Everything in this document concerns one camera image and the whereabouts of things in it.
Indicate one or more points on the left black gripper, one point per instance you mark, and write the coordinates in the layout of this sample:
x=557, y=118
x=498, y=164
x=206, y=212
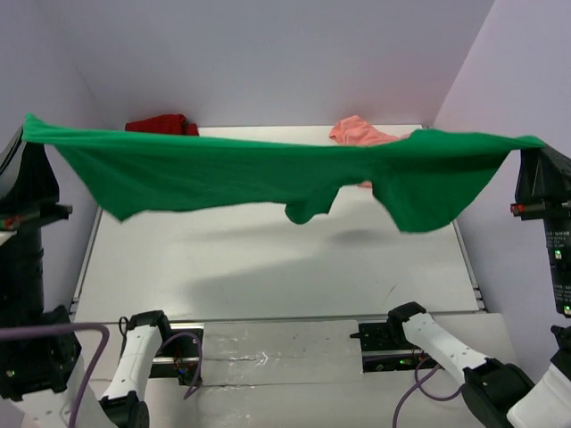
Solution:
x=28, y=183

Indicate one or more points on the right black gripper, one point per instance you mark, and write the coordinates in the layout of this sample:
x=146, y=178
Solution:
x=543, y=172

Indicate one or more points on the green t shirt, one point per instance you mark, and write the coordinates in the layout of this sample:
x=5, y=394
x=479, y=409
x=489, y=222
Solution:
x=424, y=181

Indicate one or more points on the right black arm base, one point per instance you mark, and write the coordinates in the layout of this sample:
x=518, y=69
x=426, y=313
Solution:
x=385, y=350

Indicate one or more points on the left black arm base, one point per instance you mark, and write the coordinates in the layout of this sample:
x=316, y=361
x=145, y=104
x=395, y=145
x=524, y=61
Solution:
x=179, y=359

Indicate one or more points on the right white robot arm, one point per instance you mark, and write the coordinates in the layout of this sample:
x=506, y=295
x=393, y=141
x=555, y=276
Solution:
x=502, y=394

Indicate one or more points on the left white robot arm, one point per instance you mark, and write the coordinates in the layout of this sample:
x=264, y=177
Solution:
x=46, y=359

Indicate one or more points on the red t shirt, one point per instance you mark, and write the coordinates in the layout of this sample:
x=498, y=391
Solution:
x=166, y=124

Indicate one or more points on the salmon pink t shirt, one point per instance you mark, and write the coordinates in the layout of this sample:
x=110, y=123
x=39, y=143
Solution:
x=357, y=134

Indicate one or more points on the silver tape sheet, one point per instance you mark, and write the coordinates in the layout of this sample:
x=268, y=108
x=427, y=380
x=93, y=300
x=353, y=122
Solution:
x=256, y=353

